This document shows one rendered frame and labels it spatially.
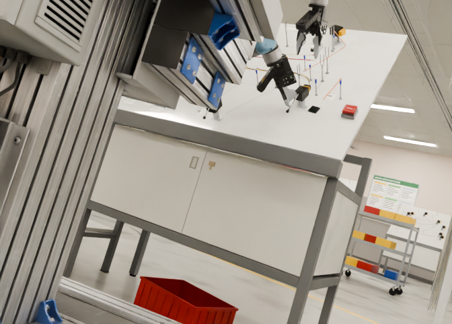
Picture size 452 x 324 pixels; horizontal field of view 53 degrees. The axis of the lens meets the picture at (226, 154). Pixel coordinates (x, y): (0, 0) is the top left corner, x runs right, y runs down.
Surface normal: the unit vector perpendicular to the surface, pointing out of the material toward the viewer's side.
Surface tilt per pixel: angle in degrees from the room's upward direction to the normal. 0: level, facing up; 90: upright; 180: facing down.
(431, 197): 90
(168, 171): 90
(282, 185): 90
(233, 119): 52
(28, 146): 90
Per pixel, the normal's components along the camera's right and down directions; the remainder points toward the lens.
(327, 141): -0.15, -0.75
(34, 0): 0.93, 0.25
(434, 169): -0.54, -0.24
